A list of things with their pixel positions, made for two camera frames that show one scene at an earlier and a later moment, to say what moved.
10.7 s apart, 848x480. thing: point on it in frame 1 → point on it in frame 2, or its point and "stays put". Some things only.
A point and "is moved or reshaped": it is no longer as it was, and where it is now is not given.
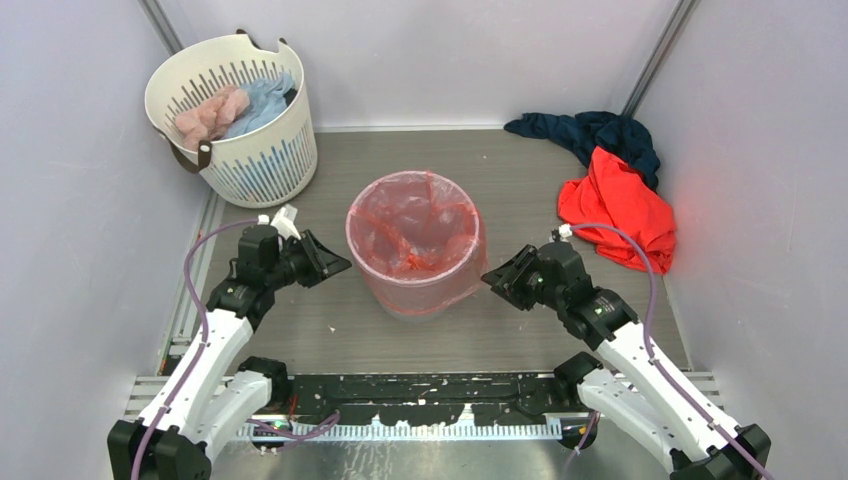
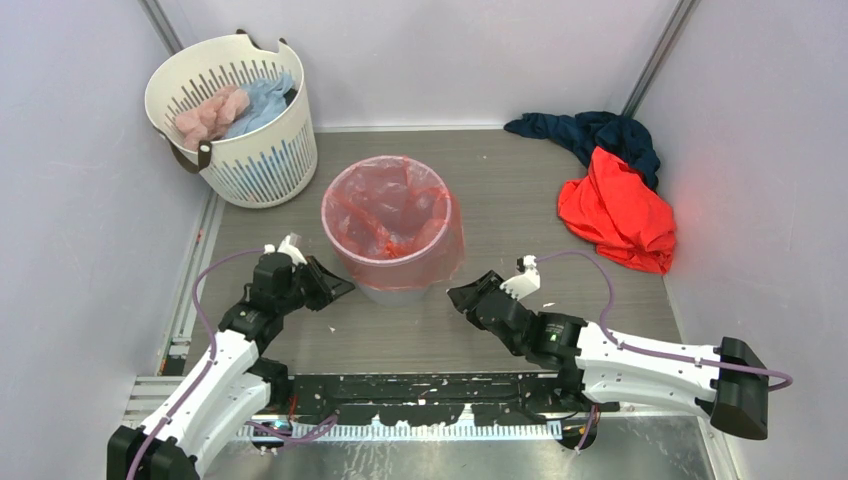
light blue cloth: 266,100 stays put
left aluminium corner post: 161,25 stays put
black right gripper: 508,278 → 465,297
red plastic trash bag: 417,241 is moved or reshaped
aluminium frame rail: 143,390 stays put
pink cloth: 208,119 stays put
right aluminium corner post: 672,28 stays put
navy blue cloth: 586,132 stays put
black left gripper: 322,261 → 329,286
